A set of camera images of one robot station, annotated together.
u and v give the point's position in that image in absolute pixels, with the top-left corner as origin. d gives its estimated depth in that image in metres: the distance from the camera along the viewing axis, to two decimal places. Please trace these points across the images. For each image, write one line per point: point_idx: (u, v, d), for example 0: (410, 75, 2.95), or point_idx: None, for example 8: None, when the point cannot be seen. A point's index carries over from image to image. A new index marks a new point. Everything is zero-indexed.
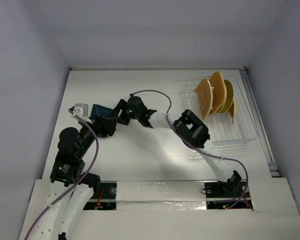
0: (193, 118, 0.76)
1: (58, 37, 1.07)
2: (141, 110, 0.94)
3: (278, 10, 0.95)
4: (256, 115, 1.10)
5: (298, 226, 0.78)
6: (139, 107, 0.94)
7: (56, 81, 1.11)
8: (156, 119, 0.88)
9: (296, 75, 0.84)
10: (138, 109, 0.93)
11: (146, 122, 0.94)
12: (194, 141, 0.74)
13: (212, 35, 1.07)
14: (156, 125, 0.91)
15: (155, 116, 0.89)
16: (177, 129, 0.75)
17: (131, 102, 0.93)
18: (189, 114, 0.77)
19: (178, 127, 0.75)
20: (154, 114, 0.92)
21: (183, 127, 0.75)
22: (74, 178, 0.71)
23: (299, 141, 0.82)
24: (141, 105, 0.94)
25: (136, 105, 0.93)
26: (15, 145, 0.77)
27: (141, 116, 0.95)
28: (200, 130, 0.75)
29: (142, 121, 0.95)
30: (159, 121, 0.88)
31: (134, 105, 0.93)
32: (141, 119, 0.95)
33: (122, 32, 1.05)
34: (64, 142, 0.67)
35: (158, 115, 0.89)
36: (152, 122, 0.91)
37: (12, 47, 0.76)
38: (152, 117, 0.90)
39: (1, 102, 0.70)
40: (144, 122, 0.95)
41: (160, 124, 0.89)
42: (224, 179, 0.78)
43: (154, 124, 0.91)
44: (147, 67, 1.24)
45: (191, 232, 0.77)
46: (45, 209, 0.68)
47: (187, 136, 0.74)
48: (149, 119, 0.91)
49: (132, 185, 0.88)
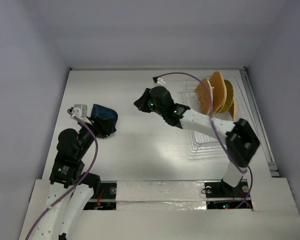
0: (248, 131, 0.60)
1: (58, 37, 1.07)
2: (168, 104, 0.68)
3: (278, 9, 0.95)
4: (256, 115, 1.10)
5: (297, 226, 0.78)
6: (165, 100, 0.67)
7: (56, 81, 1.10)
8: (193, 121, 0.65)
9: (296, 75, 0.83)
10: (164, 104, 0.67)
11: (174, 121, 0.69)
12: (247, 160, 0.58)
13: (212, 35, 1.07)
14: (189, 127, 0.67)
15: (192, 117, 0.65)
16: (231, 143, 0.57)
17: (156, 94, 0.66)
18: (244, 126, 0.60)
19: (233, 142, 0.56)
20: (187, 112, 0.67)
21: (239, 142, 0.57)
22: (74, 179, 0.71)
23: None
24: (169, 98, 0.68)
25: (162, 98, 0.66)
26: (15, 146, 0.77)
27: (168, 113, 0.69)
28: (254, 147, 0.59)
29: (168, 120, 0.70)
30: (196, 125, 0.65)
31: (160, 98, 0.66)
32: (168, 117, 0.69)
33: (122, 31, 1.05)
34: (64, 143, 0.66)
35: (195, 115, 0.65)
36: (184, 124, 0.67)
37: (13, 48, 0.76)
38: (186, 118, 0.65)
39: (1, 103, 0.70)
40: (171, 121, 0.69)
41: (195, 127, 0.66)
42: (234, 185, 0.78)
43: (187, 125, 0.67)
44: (146, 67, 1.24)
45: (191, 232, 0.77)
46: (45, 210, 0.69)
47: (240, 154, 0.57)
48: (180, 119, 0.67)
49: (131, 185, 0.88)
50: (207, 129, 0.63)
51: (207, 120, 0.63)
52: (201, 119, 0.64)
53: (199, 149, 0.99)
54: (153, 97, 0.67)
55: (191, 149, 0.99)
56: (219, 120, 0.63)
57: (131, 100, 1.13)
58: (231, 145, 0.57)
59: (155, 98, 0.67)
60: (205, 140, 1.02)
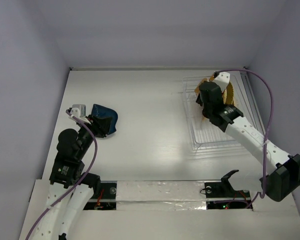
0: None
1: (58, 37, 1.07)
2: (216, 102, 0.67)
3: (278, 9, 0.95)
4: (256, 115, 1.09)
5: (298, 226, 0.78)
6: (214, 98, 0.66)
7: (56, 81, 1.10)
8: (242, 132, 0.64)
9: (296, 75, 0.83)
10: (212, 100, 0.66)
11: (220, 120, 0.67)
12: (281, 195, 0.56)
13: (212, 35, 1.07)
14: (234, 134, 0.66)
15: (243, 128, 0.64)
16: (277, 177, 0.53)
17: (206, 88, 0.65)
18: (299, 165, 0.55)
19: (282, 177, 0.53)
20: (238, 119, 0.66)
21: (286, 178, 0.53)
22: (74, 180, 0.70)
23: None
24: (218, 94, 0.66)
25: (210, 93, 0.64)
26: (15, 146, 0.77)
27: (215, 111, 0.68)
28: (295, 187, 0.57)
29: (213, 118, 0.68)
30: (244, 138, 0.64)
31: (210, 92, 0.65)
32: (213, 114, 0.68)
33: (122, 32, 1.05)
34: (64, 144, 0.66)
35: (247, 128, 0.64)
36: (229, 130, 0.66)
37: (13, 49, 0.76)
38: (237, 127, 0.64)
39: (2, 103, 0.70)
40: (217, 119, 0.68)
41: (241, 138, 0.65)
42: (235, 188, 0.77)
43: (232, 132, 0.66)
44: (147, 67, 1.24)
45: (191, 232, 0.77)
46: (45, 211, 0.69)
47: (280, 188, 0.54)
48: (229, 123, 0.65)
49: (132, 185, 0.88)
50: (255, 148, 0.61)
51: (259, 140, 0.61)
52: (253, 135, 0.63)
53: (199, 149, 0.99)
54: (202, 92, 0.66)
55: (191, 149, 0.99)
56: (273, 145, 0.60)
57: (131, 100, 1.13)
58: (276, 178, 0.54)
59: (204, 92, 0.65)
60: (205, 140, 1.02)
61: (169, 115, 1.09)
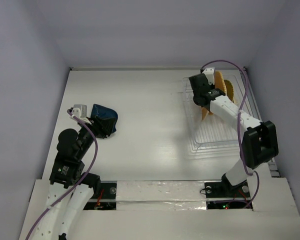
0: (271, 136, 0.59)
1: (58, 37, 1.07)
2: (201, 86, 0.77)
3: (278, 9, 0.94)
4: (256, 115, 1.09)
5: (298, 226, 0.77)
6: (200, 83, 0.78)
7: (56, 81, 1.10)
8: (222, 106, 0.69)
9: (296, 74, 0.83)
10: (198, 84, 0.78)
11: (205, 100, 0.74)
12: (255, 160, 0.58)
13: (213, 35, 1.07)
14: (216, 111, 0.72)
15: (222, 103, 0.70)
16: (247, 138, 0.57)
17: (192, 75, 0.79)
18: (268, 129, 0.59)
19: (251, 138, 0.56)
20: (221, 97, 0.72)
21: (256, 140, 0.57)
22: (74, 180, 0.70)
23: (299, 141, 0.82)
24: (204, 81, 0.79)
25: (195, 78, 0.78)
26: (16, 146, 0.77)
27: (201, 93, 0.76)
28: (269, 153, 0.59)
29: (200, 99, 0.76)
30: (223, 111, 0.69)
31: (196, 78, 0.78)
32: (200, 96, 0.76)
33: (122, 31, 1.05)
34: (64, 144, 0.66)
35: (227, 103, 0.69)
36: (212, 106, 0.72)
37: (13, 48, 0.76)
38: (217, 102, 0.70)
39: (1, 103, 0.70)
40: (203, 99, 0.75)
41: (222, 113, 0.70)
42: (233, 184, 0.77)
43: (214, 108, 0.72)
44: (147, 67, 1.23)
45: (191, 232, 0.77)
46: (45, 210, 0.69)
47: (252, 151, 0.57)
48: (211, 100, 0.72)
49: (132, 185, 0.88)
50: (232, 118, 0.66)
51: (235, 111, 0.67)
52: (231, 108, 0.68)
53: (199, 149, 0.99)
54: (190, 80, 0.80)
55: (191, 149, 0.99)
56: (247, 115, 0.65)
57: (131, 100, 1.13)
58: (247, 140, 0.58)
59: (191, 79, 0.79)
60: (205, 140, 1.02)
61: (169, 115, 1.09)
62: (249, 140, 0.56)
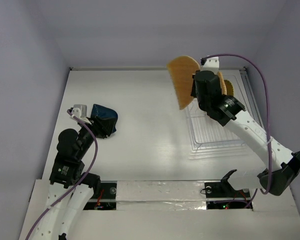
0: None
1: (59, 37, 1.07)
2: (215, 93, 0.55)
3: (278, 9, 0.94)
4: (256, 115, 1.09)
5: (298, 226, 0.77)
6: (213, 89, 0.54)
7: (56, 81, 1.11)
8: (245, 129, 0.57)
9: (296, 75, 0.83)
10: (211, 91, 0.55)
11: (220, 115, 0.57)
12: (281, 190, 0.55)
13: (212, 35, 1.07)
14: (234, 130, 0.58)
15: (246, 124, 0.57)
16: (281, 176, 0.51)
17: (203, 78, 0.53)
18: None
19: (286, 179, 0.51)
20: (241, 113, 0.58)
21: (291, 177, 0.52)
22: (74, 180, 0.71)
23: (299, 141, 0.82)
24: (218, 85, 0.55)
25: (209, 84, 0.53)
26: (15, 146, 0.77)
27: (213, 103, 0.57)
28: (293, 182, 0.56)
29: (212, 112, 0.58)
30: (246, 135, 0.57)
31: (209, 83, 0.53)
32: (212, 107, 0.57)
33: (122, 31, 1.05)
34: (64, 144, 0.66)
35: (250, 124, 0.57)
36: (230, 125, 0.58)
37: (13, 48, 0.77)
38: (239, 123, 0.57)
39: (2, 103, 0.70)
40: (216, 114, 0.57)
41: (243, 134, 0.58)
42: (236, 188, 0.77)
43: (232, 127, 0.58)
44: (147, 67, 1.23)
45: (191, 232, 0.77)
46: (45, 211, 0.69)
47: (282, 188, 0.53)
48: (230, 118, 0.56)
49: (132, 186, 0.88)
50: (258, 145, 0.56)
51: (263, 138, 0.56)
52: (256, 132, 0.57)
53: (198, 149, 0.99)
54: (200, 84, 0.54)
55: (191, 149, 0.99)
56: (277, 143, 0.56)
57: (131, 100, 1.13)
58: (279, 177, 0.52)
59: (201, 84, 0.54)
60: (205, 140, 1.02)
61: (169, 115, 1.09)
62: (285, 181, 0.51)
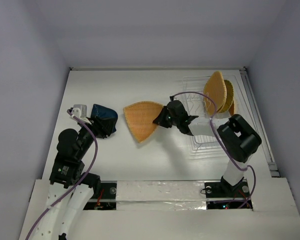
0: (243, 125, 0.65)
1: (58, 37, 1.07)
2: (181, 115, 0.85)
3: (278, 9, 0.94)
4: (256, 115, 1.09)
5: (298, 226, 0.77)
6: (178, 112, 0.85)
7: (56, 81, 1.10)
8: (197, 124, 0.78)
9: (296, 75, 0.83)
10: (177, 114, 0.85)
11: (186, 129, 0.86)
12: (241, 150, 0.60)
13: (212, 35, 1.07)
14: (197, 131, 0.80)
15: (196, 121, 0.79)
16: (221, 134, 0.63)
17: (171, 106, 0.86)
18: (235, 118, 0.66)
19: (224, 131, 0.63)
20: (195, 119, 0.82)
21: (231, 133, 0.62)
22: (74, 180, 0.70)
23: (299, 142, 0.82)
24: (183, 109, 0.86)
25: (175, 108, 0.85)
26: (15, 146, 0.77)
27: (181, 121, 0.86)
28: (250, 139, 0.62)
29: (181, 128, 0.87)
30: (200, 127, 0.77)
31: (175, 108, 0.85)
32: (180, 125, 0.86)
33: (122, 31, 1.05)
34: (64, 144, 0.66)
35: (200, 120, 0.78)
36: (192, 128, 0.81)
37: (13, 48, 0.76)
38: (193, 123, 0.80)
39: (1, 103, 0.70)
40: (183, 128, 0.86)
41: (201, 131, 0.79)
42: (233, 184, 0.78)
43: (194, 130, 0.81)
44: (147, 67, 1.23)
45: (191, 232, 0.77)
46: (45, 210, 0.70)
47: (232, 142, 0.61)
48: (189, 125, 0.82)
49: (132, 185, 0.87)
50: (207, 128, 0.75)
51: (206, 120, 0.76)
52: (203, 121, 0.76)
53: (199, 149, 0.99)
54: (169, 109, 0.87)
55: (191, 149, 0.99)
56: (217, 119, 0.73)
57: (131, 100, 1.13)
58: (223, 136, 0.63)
59: (170, 108, 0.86)
60: (205, 141, 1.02)
61: None
62: (224, 133, 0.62)
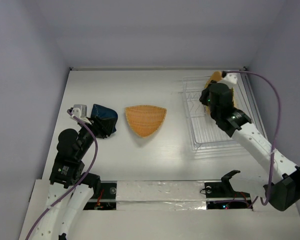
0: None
1: (58, 37, 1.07)
2: (226, 105, 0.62)
3: (278, 9, 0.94)
4: (256, 115, 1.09)
5: (298, 226, 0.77)
6: (224, 101, 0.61)
7: (56, 81, 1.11)
8: (249, 139, 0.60)
9: (296, 75, 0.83)
10: (223, 104, 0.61)
11: (226, 126, 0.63)
12: (286, 204, 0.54)
13: (212, 35, 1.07)
14: (241, 141, 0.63)
15: (250, 135, 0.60)
16: (282, 187, 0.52)
17: (216, 90, 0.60)
18: None
19: (287, 187, 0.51)
20: (246, 125, 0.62)
21: (292, 189, 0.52)
22: (74, 180, 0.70)
23: (299, 142, 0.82)
24: (230, 99, 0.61)
25: (221, 96, 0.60)
26: (15, 146, 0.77)
27: (223, 115, 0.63)
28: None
29: (221, 123, 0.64)
30: (253, 146, 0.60)
31: (222, 96, 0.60)
32: (221, 119, 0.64)
33: (121, 31, 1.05)
34: (64, 144, 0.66)
35: (255, 135, 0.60)
36: (236, 136, 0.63)
37: (13, 48, 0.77)
38: (244, 133, 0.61)
39: (1, 103, 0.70)
40: (224, 124, 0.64)
41: (250, 145, 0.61)
42: (235, 189, 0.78)
43: (240, 140, 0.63)
44: (146, 67, 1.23)
45: (191, 231, 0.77)
46: (45, 210, 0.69)
47: (284, 197, 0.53)
48: (236, 128, 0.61)
49: (132, 185, 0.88)
50: (262, 156, 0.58)
51: (267, 149, 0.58)
52: (260, 142, 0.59)
53: (199, 149, 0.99)
54: (213, 95, 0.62)
55: (191, 149, 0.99)
56: (280, 155, 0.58)
57: (131, 100, 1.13)
58: (281, 187, 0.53)
59: (214, 94, 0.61)
60: (205, 140, 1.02)
61: (169, 117, 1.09)
62: (286, 189, 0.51)
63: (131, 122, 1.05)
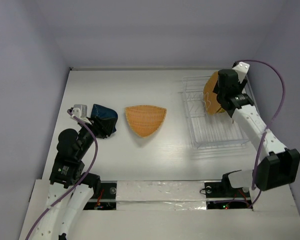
0: (293, 165, 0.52)
1: (58, 37, 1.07)
2: (230, 87, 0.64)
3: (278, 9, 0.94)
4: None
5: (298, 226, 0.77)
6: (229, 82, 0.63)
7: (56, 81, 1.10)
8: (247, 118, 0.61)
9: (296, 75, 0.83)
10: (228, 85, 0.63)
11: (229, 105, 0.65)
12: (268, 184, 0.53)
13: (212, 35, 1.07)
14: (239, 121, 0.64)
15: (248, 114, 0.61)
16: (266, 164, 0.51)
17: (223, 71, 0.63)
18: (291, 155, 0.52)
19: (271, 164, 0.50)
20: (248, 106, 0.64)
21: (276, 168, 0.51)
22: (74, 180, 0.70)
23: (299, 142, 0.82)
24: (235, 81, 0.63)
25: (227, 77, 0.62)
26: (15, 146, 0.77)
27: (227, 95, 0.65)
28: (284, 179, 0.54)
29: (224, 102, 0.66)
30: (248, 125, 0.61)
31: (227, 76, 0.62)
32: (225, 99, 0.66)
33: (122, 31, 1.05)
34: (65, 143, 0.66)
35: (253, 116, 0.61)
36: (235, 115, 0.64)
37: (13, 49, 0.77)
38: (242, 112, 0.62)
39: (1, 103, 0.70)
40: (226, 104, 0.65)
41: (246, 125, 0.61)
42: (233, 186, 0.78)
43: (238, 120, 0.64)
44: (146, 67, 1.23)
45: (191, 231, 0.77)
46: (45, 210, 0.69)
47: (267, 175, 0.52)
48: (236, 107, 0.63)
49: (132, 185, 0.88)
50: (255, 135, 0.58)
51: (261, 128, 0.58)
52: (256, 123, 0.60)
53: (198, 149, 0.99)
54: (220, 76, 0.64)
55: (191, 149, 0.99)
56: (273, 136, 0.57)
57: (131, 100, 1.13)
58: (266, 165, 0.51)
59: (220, 75, 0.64)
60: (205, 139, 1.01)
61: (169, 117, 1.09)
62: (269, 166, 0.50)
63: (131, 122, 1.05)
